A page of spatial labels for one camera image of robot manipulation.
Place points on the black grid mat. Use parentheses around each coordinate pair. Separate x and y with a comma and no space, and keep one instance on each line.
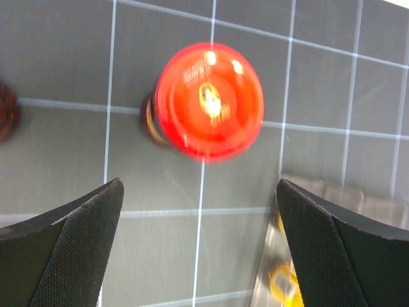
(335,79)

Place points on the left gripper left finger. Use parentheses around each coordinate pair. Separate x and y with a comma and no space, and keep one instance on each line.
(59,258)

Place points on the small yellow-label bottle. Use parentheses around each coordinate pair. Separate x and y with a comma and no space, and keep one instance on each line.
(283,284)

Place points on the red-lid sauce jar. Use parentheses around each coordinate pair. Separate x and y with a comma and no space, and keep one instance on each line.
(10,112)
(207,104)

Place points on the clear acrylic organizer rack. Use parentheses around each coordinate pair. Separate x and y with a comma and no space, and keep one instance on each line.
(335,204)

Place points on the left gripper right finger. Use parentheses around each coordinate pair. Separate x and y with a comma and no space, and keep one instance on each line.
(342,259)

